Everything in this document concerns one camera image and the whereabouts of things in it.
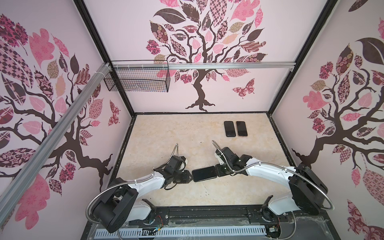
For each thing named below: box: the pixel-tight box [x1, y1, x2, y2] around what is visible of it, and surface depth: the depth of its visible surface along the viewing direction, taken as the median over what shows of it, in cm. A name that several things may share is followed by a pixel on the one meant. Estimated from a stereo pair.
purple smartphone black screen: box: [236, 121, 248, 137], surface depth 112 cm
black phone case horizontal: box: [192, 166, 218, 182], surface depth 88 cm
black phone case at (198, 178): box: [193, 175, 218, 182], surface depth 87 cm
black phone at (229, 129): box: [224, 121, 236, 137], surface depth 113 cm
